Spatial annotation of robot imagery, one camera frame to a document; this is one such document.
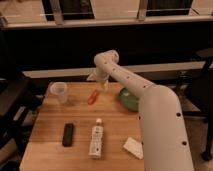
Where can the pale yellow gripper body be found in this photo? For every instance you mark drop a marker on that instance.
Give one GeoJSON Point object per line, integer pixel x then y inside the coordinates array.
{"type": "Point", "coordinates": [100, 76]}

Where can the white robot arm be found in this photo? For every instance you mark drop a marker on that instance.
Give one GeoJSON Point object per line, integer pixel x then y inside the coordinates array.
{"type": "Point", "coordinates": [164, 137]}

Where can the green ceramic bowl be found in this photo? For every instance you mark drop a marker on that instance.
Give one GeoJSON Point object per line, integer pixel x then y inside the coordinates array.
{"type": "Point", "coordinates": [128, 100]}

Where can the clear plastic cup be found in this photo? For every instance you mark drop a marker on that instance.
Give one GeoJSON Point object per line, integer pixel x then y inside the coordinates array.
{"type": "Point", "coordinates": [60, 90]}

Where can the black remote control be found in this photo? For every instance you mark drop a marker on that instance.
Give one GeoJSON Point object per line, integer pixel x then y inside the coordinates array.
{"type": "Point", "coordinates": [68, 134]}

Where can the white plastic bottle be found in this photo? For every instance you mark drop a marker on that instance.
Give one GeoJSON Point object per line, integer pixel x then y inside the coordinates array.
{"type": "Point", "coordinates": [95, 148]}

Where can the white sponge block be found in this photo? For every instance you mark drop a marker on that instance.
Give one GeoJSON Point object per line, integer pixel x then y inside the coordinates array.
{"type": "Point", "coordinates": [134, 147]}

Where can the black chair left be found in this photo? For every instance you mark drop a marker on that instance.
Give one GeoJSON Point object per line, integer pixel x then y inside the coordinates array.
{"type": "Point", "coordinates": [15, 102]}

